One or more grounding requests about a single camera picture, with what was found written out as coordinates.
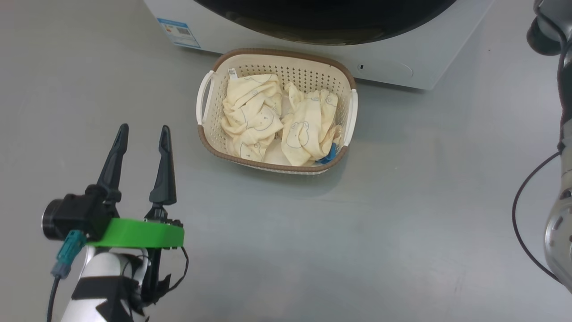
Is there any cream printed bear garment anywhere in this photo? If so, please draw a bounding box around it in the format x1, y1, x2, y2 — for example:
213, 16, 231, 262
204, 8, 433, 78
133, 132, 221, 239
264, 82, 343, 167

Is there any cream perforated laundry basket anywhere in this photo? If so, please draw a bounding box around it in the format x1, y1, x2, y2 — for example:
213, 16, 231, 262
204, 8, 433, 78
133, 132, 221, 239
196, 48, 359, 175

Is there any black cable with teal connector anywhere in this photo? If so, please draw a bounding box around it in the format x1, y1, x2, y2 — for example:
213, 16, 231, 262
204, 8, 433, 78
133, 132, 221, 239
46, 230, 88, 322

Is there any thin black left gripper cable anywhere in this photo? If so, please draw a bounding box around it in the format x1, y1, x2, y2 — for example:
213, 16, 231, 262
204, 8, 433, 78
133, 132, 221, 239
165, 245, 189, 293

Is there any cream printed garment with tag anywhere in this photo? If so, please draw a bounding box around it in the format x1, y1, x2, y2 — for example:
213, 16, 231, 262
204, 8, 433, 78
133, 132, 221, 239
221, 68, 285, 163

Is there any small blue plastic item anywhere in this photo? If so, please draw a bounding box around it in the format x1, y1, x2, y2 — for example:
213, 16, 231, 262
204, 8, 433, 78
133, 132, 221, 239
316, 143, 338, 165

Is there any blue energy label sticker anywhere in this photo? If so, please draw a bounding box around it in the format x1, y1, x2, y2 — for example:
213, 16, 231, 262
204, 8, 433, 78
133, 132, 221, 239
157, 17, 202, 49

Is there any white washing machine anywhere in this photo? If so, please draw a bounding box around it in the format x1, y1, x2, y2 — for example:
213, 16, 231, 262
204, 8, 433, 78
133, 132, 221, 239
143, 0, 495, 90

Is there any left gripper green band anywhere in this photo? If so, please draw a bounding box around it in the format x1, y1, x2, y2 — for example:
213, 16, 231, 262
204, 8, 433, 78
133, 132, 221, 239
89, 123, 185, 250

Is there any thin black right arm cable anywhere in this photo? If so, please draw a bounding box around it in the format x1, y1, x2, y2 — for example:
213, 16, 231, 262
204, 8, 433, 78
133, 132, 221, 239
511, 151, 564, 283

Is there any round drain filter cover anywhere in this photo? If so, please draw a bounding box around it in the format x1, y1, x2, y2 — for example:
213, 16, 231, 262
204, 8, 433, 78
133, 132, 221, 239
357, 61, 414, 80

